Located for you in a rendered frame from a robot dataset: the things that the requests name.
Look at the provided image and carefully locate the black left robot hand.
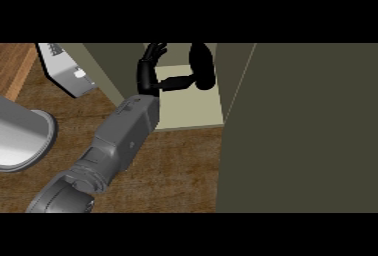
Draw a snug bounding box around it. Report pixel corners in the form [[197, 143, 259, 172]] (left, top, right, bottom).
[[135, 42, 199, 98]]

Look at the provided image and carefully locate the dark wine bottle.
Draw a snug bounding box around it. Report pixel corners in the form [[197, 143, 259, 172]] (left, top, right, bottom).
[[187, 42, 217, 91]]

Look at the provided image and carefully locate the white box appliance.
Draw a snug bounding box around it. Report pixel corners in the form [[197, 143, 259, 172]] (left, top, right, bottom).
[[34, 42, 99, 99]]

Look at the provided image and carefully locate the grey metal cylinder pot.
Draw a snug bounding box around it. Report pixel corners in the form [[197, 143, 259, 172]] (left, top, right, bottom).
[[0, 95, 60, 174]]

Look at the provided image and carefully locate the olive wooden cabinet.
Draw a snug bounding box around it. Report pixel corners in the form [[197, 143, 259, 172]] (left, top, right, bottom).
[[57, 42, 258, 133]]

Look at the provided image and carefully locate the dark olive cabinet door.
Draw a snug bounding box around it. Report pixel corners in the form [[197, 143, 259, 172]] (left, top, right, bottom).
[[214, 42, 378, 214]]

